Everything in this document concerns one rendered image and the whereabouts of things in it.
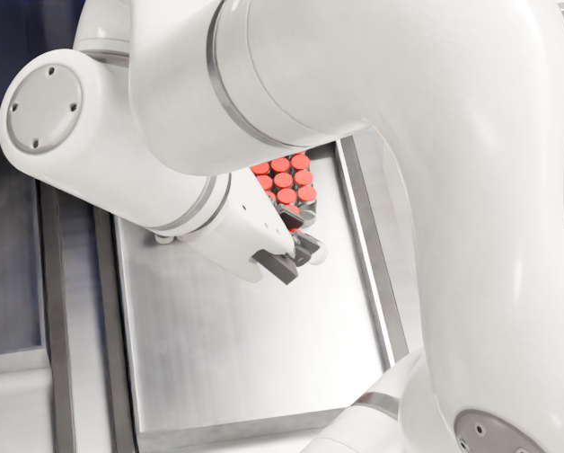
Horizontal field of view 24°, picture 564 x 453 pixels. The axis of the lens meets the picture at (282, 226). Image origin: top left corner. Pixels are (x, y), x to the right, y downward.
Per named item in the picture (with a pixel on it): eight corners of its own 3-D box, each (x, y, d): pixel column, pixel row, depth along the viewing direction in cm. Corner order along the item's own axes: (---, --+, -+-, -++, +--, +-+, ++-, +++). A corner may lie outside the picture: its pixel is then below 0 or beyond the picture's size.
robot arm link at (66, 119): (127, 102, 96) (101, 225, 94) (8, 33, 85) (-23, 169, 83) (223, 102, 91) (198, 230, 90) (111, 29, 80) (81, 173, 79)
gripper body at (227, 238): (112, 161, 98) (193, 202, 107) (168, 264, 93) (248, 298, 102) (186, 96, 96) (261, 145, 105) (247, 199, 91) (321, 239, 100)
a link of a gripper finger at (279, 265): (215, 221, 97) (225, 202, 103) (284, 297, 98) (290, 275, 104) (227, 211, 97) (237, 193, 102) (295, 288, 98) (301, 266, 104)
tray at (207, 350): (111, 185, 148) (109, 165, 145) (338, 158, 150) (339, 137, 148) (139, 453, 127) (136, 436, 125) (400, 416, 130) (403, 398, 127)
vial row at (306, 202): (154, 230, 144) (150, 204, 140) (314, 209, 145) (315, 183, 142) (155, 245, 142) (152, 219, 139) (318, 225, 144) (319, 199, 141)
